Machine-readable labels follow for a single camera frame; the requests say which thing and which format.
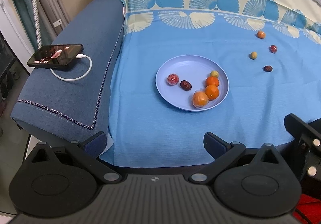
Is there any large orange front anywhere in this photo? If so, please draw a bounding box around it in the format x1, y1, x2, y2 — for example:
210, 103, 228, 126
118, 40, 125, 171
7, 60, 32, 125
205, 84, 219, 100

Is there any yellow green fruit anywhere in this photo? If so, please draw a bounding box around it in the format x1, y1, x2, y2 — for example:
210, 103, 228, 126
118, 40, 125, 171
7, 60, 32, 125
209, 71, 219, 78
250, 51, 257, 60

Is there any dark red jujube back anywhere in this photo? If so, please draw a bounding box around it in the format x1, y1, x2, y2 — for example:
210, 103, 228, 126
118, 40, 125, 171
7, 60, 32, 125
180, 80, 192, 91

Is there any dark red jujube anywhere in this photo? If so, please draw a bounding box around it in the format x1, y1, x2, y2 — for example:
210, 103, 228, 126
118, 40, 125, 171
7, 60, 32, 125
180, 80, 192, 91
263, 65, 273, 72

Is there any lavender plastic plate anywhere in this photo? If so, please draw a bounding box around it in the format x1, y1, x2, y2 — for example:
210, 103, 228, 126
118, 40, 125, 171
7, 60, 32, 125
155, 55, 230, 112

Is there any red fruit front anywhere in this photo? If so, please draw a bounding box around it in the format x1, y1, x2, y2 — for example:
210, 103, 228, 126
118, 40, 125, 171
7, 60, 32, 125
167, 73, 180, 86

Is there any red fruit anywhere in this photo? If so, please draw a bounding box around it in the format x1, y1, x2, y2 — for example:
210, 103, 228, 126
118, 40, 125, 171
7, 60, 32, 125
167, 73, 180, 86
269, 45, 277, 54

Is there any blue denim sofa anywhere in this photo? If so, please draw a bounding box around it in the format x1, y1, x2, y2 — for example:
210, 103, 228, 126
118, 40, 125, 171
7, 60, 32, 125
11, 0, 124, 146

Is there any dark red jujube front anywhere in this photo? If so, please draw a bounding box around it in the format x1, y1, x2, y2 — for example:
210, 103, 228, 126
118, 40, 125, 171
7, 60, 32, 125
263, 65, 273, 72

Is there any wrapped red fruit right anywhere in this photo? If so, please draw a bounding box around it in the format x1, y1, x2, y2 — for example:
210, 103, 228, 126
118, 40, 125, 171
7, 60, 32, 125
269, 45, 277, 54

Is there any black smartphone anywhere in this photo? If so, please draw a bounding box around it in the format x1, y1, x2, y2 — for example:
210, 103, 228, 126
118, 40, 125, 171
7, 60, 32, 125
27, 44, 83, 70

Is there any small orange back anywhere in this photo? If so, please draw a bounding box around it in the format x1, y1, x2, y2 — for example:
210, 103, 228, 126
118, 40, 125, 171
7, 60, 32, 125
256, 30, 266, 39

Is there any blue patterned bed sheet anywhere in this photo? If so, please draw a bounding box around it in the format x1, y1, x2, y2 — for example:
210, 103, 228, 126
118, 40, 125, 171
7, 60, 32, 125
101, 0, 320, 167

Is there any grey curtain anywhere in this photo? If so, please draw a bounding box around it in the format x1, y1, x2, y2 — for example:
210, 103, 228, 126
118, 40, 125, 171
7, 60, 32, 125
37, 0, 70, 40

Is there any white charging cable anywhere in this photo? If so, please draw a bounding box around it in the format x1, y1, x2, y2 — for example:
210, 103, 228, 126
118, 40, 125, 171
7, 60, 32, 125
49, 54, 93, 82

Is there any braided steamer hose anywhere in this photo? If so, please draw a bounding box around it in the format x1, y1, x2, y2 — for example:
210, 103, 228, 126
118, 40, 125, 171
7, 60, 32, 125
29, 0, 42, 50

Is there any white window frame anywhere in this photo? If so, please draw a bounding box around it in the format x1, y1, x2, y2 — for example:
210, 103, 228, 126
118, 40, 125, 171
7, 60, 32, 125
1, 0, 34, 74

